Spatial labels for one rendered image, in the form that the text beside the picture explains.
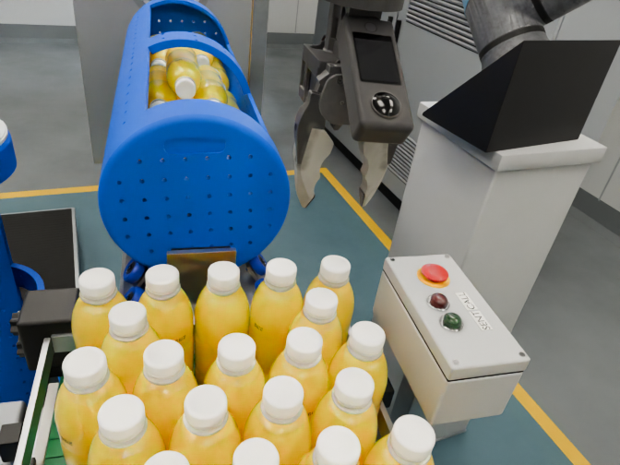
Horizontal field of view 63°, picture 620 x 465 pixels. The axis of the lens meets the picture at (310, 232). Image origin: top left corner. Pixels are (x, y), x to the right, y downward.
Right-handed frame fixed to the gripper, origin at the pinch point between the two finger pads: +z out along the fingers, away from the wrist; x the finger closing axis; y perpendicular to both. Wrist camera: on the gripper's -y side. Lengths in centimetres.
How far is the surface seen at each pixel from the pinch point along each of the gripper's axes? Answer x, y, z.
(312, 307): 1.3, -1.4, 13.7
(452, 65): -116, 175, 32
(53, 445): 31.8, -0.6, 33.9
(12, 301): 51, 52, 55
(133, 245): 22.4, 23.8, 21.6
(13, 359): 53, 50, 71
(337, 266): -3.8, 5.5, 13.3
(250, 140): 5.3, 23.7, 4.0
